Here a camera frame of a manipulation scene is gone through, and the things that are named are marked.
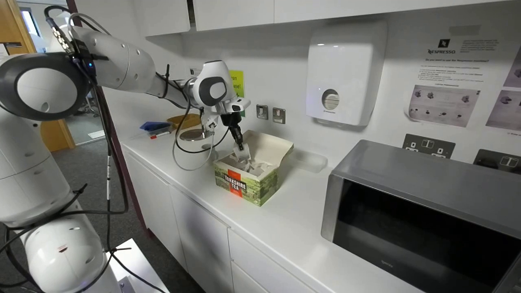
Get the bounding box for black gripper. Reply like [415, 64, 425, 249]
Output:
[220, 109, 248, 153]

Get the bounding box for white tea bag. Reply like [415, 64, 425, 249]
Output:
[235, 147, 253, 166]

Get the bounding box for white tea bags pile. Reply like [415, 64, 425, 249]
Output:
[223, 152, 274, 179]

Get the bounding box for green tea box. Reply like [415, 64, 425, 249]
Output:
[212, 129, 296, 209]

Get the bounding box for green clean after use poster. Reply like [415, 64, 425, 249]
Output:
[228, 69, 248, 100]

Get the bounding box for blue flat item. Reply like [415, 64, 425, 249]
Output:
[139, 119, 171, 137]

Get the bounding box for white base cabinets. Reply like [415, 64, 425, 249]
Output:
[121, 145, 327, 293]

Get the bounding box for white paper towel dispenser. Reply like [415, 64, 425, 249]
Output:
[305, 22, 389, 131]

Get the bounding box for white paper sheet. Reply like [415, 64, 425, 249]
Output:
[108, 236, 171, 293]

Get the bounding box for wooden door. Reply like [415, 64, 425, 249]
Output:
[0, 0, 77, 155]

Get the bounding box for stainless steel microwave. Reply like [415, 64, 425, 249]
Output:
[319, 139, 521, 293]

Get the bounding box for coffee machine instruction sheet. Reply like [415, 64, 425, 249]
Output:
[402, 35, 502, 131]

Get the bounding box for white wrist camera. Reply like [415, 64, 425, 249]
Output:
[230, 96, 253, 114]

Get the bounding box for wall socket plate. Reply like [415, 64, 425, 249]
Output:
[254, 103, 270, 122]
[270, 106, 288, 126]

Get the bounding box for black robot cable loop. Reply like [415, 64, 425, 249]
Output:
[171, 101, 231, 173]

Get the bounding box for white wall cabinets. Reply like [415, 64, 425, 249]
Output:
[132, 0, 521, 39]

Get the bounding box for black double wall socket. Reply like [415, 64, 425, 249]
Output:
[472, 149, 521, 176]
[401, 132, 458, 162]

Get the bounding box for wall sheet with dark pictures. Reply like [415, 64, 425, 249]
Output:
[484, 44, 521, 134]

